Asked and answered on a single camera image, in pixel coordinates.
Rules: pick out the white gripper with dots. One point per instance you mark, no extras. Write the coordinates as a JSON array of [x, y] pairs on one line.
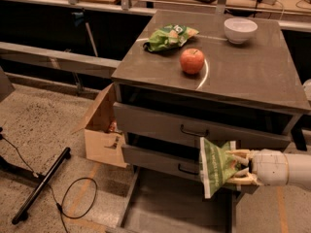
[[268, 167]]

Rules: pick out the green jalapeno chip bag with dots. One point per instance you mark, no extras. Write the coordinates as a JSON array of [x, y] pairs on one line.
[[216, 165]]

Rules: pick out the grey top drawer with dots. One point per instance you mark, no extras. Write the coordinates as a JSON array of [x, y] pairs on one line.
[[187, 131]]

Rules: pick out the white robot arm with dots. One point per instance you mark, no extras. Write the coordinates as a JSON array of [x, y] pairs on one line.
[[299, 169]]

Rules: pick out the grey drawer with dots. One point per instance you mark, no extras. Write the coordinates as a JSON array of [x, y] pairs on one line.
[[187, 131], [161, 203], [178, 162]]

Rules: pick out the grey metal drawer cabinet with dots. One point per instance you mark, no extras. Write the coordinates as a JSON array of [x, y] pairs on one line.
[[253, 86]]

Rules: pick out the brown cardboard box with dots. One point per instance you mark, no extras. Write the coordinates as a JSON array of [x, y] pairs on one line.
[[103, 139]]

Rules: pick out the black stand leg bar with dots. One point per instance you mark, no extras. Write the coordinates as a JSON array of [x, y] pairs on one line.
[[22, 213]]

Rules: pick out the red apple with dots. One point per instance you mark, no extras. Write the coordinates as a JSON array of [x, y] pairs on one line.
[[192, 61]]

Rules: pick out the light green snack bag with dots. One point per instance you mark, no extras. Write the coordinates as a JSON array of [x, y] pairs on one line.
[[169, 37]]

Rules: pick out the grey metal rail beam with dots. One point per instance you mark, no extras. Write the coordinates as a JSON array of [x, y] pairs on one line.
[[60, 60]]

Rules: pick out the grey bottom drawer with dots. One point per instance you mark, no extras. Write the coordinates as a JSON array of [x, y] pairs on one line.
[[161, 203]]

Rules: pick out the grey middle drawer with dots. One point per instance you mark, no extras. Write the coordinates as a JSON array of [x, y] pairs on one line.
[[178, 162]]

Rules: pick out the white ceramic bowl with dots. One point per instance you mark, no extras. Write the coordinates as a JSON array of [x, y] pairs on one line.
[[239, 30]]

